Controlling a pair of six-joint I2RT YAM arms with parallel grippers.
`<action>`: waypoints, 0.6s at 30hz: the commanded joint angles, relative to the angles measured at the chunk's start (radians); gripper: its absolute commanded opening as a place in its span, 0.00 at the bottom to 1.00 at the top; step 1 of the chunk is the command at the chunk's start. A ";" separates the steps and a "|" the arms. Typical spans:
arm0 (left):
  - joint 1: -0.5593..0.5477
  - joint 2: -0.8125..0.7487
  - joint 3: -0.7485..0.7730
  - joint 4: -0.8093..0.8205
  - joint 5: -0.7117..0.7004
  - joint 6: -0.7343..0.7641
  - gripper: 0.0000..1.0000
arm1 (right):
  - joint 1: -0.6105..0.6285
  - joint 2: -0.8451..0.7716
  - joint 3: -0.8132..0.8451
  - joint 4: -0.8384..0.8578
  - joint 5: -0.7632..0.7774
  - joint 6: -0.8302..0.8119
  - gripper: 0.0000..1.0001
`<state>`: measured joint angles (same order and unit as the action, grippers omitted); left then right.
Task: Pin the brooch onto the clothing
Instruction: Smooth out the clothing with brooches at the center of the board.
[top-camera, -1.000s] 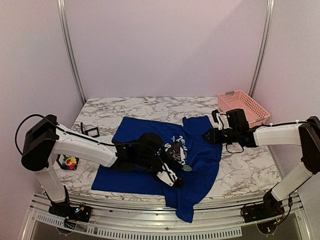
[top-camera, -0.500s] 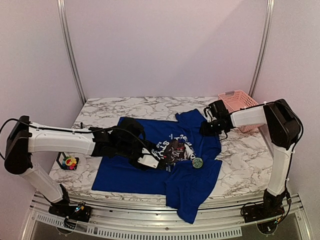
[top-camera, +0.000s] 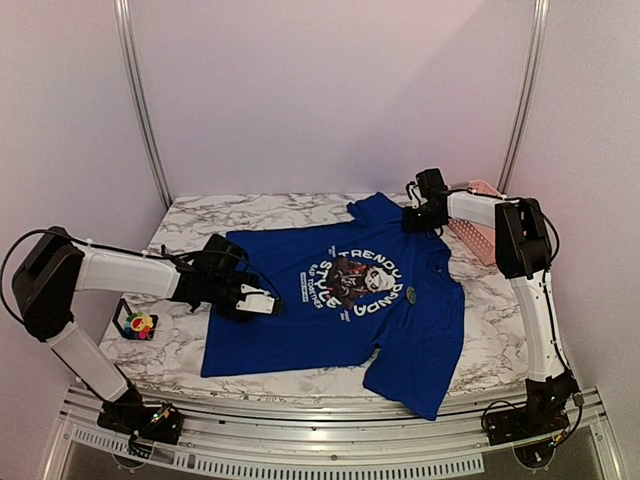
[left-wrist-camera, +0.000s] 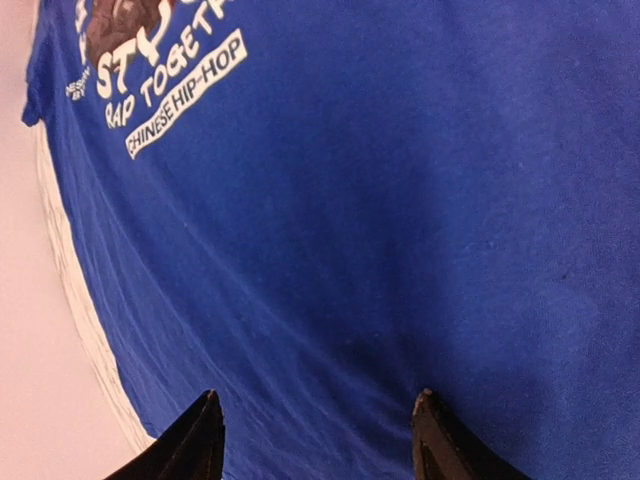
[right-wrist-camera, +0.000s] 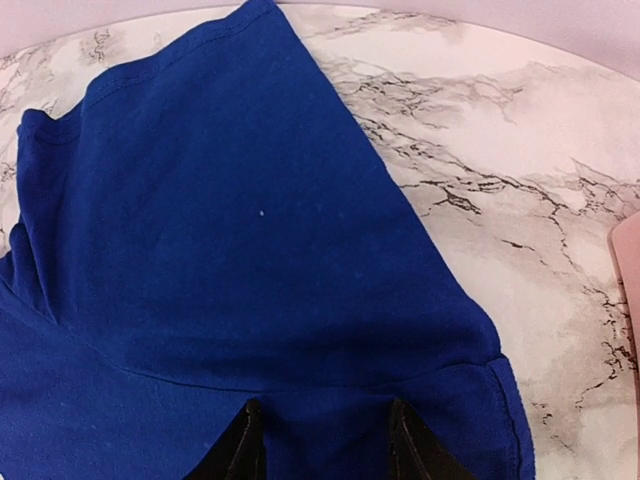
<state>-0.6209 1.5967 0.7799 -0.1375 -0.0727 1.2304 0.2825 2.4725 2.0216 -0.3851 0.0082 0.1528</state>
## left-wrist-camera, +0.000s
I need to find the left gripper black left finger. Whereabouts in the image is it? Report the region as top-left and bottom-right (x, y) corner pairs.
(106, 390), (225, 480)

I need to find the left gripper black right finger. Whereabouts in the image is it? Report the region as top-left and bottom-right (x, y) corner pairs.
(411, 389), (527, 480)

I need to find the blue printed t-shirt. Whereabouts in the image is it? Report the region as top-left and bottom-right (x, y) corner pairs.
(23, 1), (639, 479)

